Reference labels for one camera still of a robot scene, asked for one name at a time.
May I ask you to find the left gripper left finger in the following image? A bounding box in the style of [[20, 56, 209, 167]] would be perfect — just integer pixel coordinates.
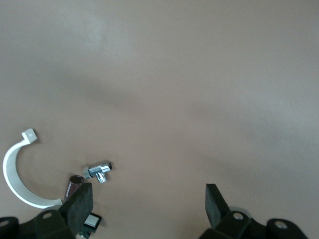
[[0, 182, 94, 239]]

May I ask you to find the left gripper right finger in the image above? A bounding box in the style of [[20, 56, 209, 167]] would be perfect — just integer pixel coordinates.
[[198, 183, 309, 239]]

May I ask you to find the brown cylindrical part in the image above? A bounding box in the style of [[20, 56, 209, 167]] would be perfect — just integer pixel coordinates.
[[63, 175, 85, 204]]

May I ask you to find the chrome metal fitting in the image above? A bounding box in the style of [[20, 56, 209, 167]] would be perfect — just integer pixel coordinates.
[[83, 161, 113, 184]]

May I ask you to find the white semicircular pipe clamp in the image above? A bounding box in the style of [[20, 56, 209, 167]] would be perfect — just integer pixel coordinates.
[[2, 128, 63, 209]]

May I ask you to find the brown table cover mat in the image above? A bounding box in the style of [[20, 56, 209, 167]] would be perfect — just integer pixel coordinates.
[[0, 0, 319, 239]]

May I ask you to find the black switch white face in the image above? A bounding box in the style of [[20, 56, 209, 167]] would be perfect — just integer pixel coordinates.
[[77, 213, 103, 236]]

